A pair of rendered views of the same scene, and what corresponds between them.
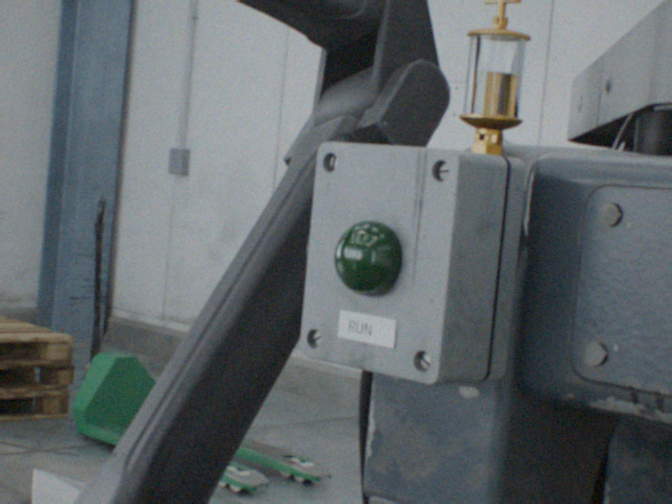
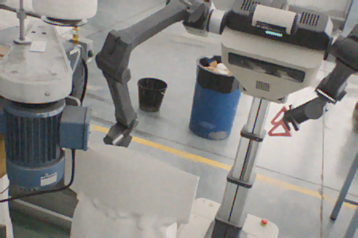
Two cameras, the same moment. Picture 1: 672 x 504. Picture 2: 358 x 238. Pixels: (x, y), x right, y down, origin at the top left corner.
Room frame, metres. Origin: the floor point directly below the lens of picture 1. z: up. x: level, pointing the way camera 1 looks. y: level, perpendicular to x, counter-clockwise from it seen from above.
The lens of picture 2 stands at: (2.01, -0.41, 1.83)
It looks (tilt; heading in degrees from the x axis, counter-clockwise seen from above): 27 degrees down; 151
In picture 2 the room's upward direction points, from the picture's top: 10 degrees clockwise
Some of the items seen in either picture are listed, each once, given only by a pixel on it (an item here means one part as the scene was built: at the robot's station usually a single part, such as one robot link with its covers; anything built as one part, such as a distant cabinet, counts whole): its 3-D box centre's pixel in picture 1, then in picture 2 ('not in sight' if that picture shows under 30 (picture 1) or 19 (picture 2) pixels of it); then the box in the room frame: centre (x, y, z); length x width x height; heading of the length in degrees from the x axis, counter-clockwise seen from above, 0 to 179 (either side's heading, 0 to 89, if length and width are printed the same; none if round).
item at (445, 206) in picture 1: (410, 259); (81, 50); (0.51, -0.03, 1.29); 0.08 x 0.05 x 0.09; 47
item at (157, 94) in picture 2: not in sight; (151, 95); (-1.39, 1.16, 0.13); 0.30 x 0.30 x 0.26
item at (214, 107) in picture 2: not in sight; (216, 98); (-0.88, 1.57, 0.32); 0.51 x 0.48 x 0.65; 137
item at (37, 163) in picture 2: not in sight; (35, 140); (1.00, -0.26, 1.21); 0.15 x 0.15 x 0.25
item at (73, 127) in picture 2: not in sight; (75, 130); (1.03, -0.17, 1.25); 0.10 x 0.08 x 0.12; 162
